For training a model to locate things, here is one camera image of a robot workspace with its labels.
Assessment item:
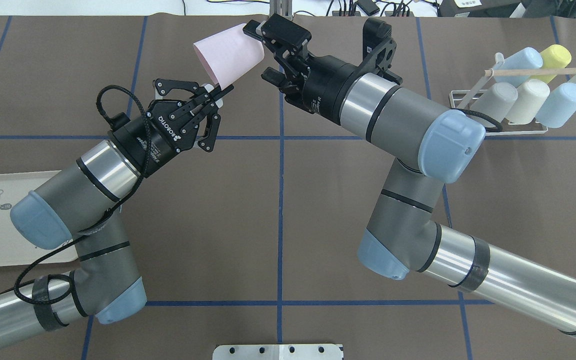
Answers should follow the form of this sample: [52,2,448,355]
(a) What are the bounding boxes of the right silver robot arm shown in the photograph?
[242,14,576,340]

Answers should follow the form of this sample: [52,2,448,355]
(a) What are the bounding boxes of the pink plastic cup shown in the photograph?
[193,23,265,89]

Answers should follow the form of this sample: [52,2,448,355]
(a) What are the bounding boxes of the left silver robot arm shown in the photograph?
[0,79,234,349]

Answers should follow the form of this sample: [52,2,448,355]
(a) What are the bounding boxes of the white wire cup rack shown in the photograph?
[449,45,576,136]

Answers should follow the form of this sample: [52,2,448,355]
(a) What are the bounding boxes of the light blue plastic cup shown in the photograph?
[535,82,576,129]

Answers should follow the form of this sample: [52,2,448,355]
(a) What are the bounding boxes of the aluminium frame post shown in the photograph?
[269,0,294,21]

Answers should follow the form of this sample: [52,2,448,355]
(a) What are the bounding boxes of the pale cream plastic cup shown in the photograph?
[505,79,551,125]

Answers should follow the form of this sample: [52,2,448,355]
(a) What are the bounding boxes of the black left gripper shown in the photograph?
[107,79,234,177]

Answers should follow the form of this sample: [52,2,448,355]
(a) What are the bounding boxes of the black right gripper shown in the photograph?
[242,14,366,126]

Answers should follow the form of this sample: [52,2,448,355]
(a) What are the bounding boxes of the yellow plastic cup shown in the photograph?
[540,44,572,69]

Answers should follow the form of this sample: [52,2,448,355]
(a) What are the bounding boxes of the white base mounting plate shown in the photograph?
[212,343,345,360]

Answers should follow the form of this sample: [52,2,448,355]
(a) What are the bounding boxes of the grey plastic cup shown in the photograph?
[470,82,518,122]

